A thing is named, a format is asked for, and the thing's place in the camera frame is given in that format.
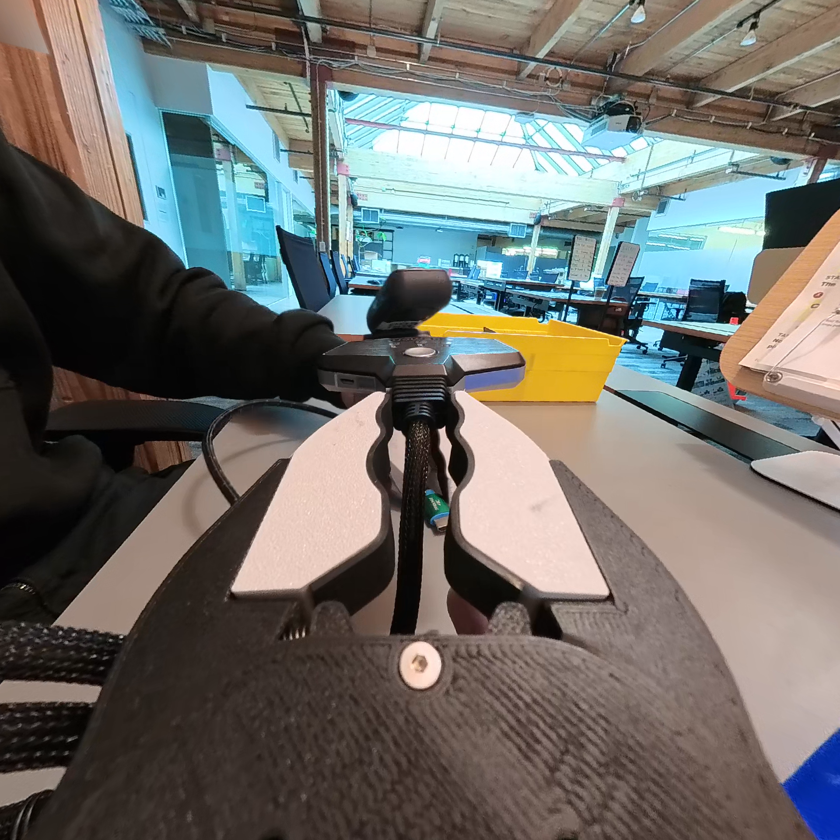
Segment beige panel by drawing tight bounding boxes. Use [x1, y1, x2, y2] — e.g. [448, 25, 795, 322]
[748, 248, 805, 306]

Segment black mesh office chair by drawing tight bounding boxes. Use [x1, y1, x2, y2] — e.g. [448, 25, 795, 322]
[276, 225, 332, 312]

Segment black usb cable green plug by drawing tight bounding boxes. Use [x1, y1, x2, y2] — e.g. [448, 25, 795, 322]
[202, 399, 452, 534]

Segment person's left forearm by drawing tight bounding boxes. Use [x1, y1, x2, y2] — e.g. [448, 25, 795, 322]
[131, 256, 349, 404]

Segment black monitor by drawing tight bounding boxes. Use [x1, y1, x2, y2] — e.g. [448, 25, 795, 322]
[763, 177, 840, 250]

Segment thick black braided sleeve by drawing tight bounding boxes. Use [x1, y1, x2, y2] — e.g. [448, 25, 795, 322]
[0, 622, 126, 685]
[0, 702, 93, 773]

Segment wooden pillar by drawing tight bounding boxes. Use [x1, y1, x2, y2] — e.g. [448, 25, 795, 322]
[33, 0, 145, 227]

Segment blue object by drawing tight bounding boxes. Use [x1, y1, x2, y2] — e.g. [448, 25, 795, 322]
[781, 728, 840, 840]

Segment person's right hand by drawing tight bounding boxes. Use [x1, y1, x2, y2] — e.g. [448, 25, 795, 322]
[444, 586, 490, 636]

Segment silver monitor base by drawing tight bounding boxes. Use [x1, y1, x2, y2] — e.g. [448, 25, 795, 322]
[750, 449, 840, 511]

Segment black braided hub cable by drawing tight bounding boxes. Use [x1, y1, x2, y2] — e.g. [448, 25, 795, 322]
[390, 377, 454, 636]

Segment wooden document stand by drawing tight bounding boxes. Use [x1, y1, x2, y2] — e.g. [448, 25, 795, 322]
[720, 210, 840, 421]

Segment black chair armrest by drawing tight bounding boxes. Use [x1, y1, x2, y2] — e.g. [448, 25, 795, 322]
[46, 400, 227, 470]

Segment white ceiling projector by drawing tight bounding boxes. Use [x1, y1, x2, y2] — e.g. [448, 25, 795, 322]
[581, 98, 644, 152]

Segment white paper sheets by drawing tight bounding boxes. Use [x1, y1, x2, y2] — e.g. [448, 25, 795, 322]
[739, 239, 840, 401]

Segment person's black hoodie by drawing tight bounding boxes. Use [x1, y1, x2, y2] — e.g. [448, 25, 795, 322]
[0, 131, 198, 624]

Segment yellow plastic bin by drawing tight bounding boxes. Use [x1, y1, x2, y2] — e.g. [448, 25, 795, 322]
[418, 312, 627, 403]

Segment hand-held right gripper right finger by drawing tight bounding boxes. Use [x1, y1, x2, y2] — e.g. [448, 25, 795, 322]
[441, 391, 611, 621]

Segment wooden office desk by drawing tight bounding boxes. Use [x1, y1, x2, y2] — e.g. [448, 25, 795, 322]
[642, 318, 739, 392]

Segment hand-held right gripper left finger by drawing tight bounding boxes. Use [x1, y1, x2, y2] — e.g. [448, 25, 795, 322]
[231, 391, 396, 614]

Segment standing whiteboard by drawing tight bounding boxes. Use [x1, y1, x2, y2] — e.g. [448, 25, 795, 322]
[566, 234, 598, 283]
[605, 241, 641, 288]

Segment row of black office chairs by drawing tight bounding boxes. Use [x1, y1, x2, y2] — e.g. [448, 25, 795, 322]
[318, 249, 353, 296]

